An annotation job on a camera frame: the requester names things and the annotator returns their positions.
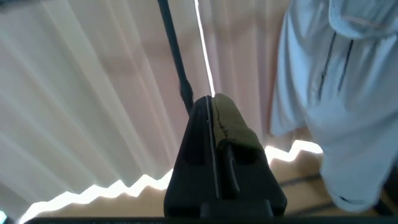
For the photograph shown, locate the pink clothes hanger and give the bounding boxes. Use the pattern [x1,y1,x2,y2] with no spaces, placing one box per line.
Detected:
[341,14,389,30]

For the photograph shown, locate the black clothes rack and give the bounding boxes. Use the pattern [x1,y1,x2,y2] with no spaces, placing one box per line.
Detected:
[157,0,398,217]

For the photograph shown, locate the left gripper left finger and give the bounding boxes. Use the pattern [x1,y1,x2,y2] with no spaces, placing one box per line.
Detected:
[164,95,220,218]

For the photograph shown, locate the pale grey shorts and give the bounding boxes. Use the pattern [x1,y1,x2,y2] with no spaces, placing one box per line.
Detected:
[269,0,398,213]

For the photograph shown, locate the green garment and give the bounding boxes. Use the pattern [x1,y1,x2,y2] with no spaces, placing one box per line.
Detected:
[211,92,265,156]

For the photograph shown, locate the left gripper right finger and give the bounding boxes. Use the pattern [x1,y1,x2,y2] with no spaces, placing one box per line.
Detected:
[217,141,287,218]

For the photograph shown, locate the beige curtain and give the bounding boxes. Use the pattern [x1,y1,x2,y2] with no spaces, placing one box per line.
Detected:
[0,0,313,218]

